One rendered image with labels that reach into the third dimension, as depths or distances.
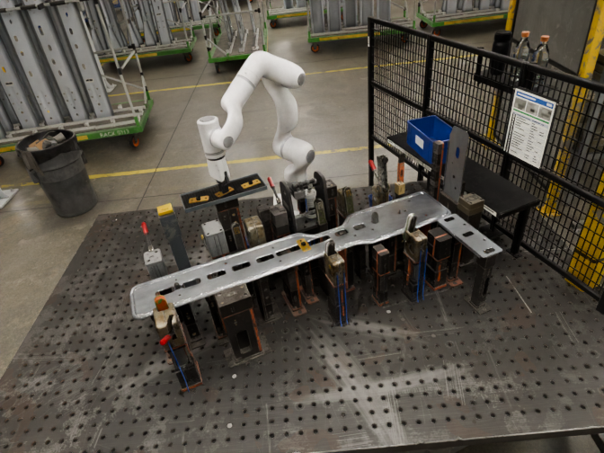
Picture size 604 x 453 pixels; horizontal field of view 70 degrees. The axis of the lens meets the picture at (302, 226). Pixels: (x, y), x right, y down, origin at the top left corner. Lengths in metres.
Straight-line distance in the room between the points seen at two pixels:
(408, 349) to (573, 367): 0.59
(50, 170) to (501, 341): 3.73
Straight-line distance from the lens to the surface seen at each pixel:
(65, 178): 4.41
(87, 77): 5.89
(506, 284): 2.15
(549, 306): 2.11
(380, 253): 1.76
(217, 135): 1.73
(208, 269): 1.79
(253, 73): 1.86
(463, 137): 1.94
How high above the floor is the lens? 2.13
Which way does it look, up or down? 36 degrees down
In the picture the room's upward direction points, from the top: 7 degrees counter-clockwise
